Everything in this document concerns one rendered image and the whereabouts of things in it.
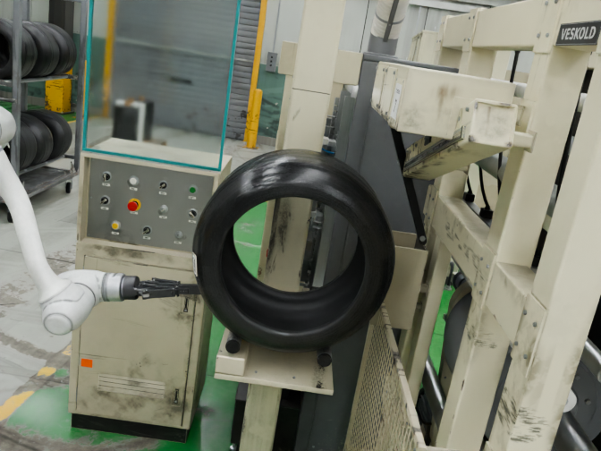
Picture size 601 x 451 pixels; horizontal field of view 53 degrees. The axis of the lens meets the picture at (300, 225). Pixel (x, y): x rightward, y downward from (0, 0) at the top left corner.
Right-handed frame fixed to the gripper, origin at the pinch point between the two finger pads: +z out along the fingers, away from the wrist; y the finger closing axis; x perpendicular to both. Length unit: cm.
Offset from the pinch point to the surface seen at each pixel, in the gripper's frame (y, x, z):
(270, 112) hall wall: 915, 36, -31
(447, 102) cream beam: -35, -61, 66
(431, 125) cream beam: -35, -56, 63
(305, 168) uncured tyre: -10, -41, 35
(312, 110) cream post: 27, -53, 37
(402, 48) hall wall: 898, -78, 196
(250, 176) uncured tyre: -9.8, -38.0, 19.8
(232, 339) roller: -9.3, 12.2, 14.0
